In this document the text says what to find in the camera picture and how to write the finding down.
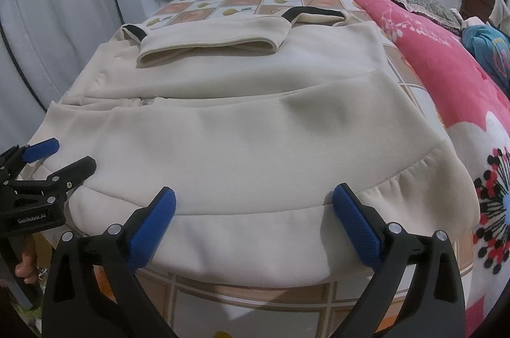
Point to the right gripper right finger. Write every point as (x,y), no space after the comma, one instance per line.
(434,304)

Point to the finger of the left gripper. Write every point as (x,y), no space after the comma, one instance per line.
(20,156)
(54,185)

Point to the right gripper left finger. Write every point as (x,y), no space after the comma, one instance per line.
(92,289)

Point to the cream zip jacket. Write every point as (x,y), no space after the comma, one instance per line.
(253,120)

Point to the person's left hand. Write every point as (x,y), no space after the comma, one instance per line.
(27,268)

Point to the white curtain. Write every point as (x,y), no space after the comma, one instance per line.
(45,44)

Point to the patterned tile bed sheet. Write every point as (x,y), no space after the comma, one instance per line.
(201,309)

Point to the pink floral blanket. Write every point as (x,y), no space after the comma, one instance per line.
(475,113)

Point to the blue patterned garment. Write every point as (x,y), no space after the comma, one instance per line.
(490,48)

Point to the grey lace pillow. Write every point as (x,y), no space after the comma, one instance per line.
(434,11)

